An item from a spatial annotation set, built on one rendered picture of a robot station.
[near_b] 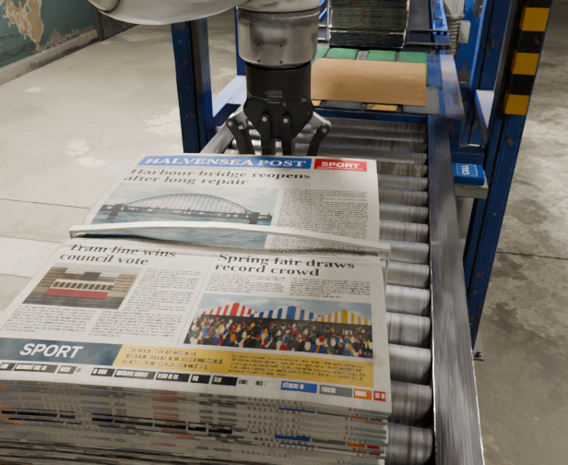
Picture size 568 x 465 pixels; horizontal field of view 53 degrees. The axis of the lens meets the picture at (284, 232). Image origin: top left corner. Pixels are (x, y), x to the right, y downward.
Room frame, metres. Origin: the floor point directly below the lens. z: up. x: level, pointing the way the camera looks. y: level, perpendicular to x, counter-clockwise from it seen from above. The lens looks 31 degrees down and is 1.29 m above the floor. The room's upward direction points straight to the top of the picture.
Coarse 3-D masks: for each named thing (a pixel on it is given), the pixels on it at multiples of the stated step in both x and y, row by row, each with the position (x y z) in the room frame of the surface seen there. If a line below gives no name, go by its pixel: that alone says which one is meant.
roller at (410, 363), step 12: (396, 348) 0.54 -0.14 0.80; (408, 348) 0.54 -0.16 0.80; (420, 348) 0.55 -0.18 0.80; (396, 360) 0.52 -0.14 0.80; (408, 360) 0.52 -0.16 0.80; (420, 360) 0.52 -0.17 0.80; (396, 372) 0.52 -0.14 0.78; (408, 372) 0.51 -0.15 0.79; (420, 372) 0.51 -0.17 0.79; (420, 384) 0.51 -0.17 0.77
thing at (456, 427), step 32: (448, 160) 1.13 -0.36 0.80; (448, 192) 0.98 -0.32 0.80; (448, 224) 0.85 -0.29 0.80; (448, 256) 0.75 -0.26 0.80; (448, 288) 0.67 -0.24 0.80; (448, 320) 0.60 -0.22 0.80; (448, 352) 0.53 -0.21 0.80; (448, 384) 0.48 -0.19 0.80; (448, 416) 0.43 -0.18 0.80; (448, 448) 0.39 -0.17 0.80; (480, 448) 0.39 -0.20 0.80
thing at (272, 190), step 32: (160, 160) 0.61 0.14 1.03; (192, 160) 0.61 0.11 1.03; (224, 160) 0.60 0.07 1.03; (256, 160) 0.60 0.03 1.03; (288, 160) 0.60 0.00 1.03; (320, 160) 0.60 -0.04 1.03; (352, 160) 0.60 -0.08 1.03; (128, 192) 0.52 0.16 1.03; (160, 192) 0.52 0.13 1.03; (192, 192) 0.52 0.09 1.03; (224, 192) 0.52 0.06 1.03; (256, 192) 0.52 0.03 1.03; (288, 192) 0.52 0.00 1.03; (320, 192) 0.52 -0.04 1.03; (352, 192) 0.52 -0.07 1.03; (256, 224) 0.46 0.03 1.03; (288, 224) 0.46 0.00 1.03; (320, 224) 0.46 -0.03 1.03; (352, 224) 0.46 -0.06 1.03
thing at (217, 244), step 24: (96, 216) 0.47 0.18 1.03; (120, 216) 0.47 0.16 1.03; (72, 240) 0.43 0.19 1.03; (96, 240) 0.43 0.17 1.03; (120, 240) 0.43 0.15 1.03; (144, 240) 0.43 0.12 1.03; (168, 240) 0.43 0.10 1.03; (192, 240) 0.43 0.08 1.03; (216, 240) 0.43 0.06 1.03; (240, 240) 0.43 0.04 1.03; (264, 240) 0.43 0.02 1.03; (288, 240) 0.43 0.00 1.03; (312, 240) 0.43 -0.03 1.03; (336, 264) 0.39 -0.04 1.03; (360, 264) 0.39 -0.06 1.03
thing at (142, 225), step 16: (96, 224) 0.45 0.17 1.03; (112, 224) 0.45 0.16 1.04; (128, 224) 0.44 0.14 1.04; (144, 224) 0.44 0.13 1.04; (160, 224) 0.44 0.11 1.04; (176, 224) 0.44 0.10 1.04; (192, 224) 0.43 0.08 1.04; (208, 224) 0.43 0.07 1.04; (224, 224) 0.43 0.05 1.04; (240, 224) 0.43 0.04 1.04; (320, 240) 0.42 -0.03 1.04; (336, 240) 0.42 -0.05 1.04; (352, 240) 0.42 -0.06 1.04
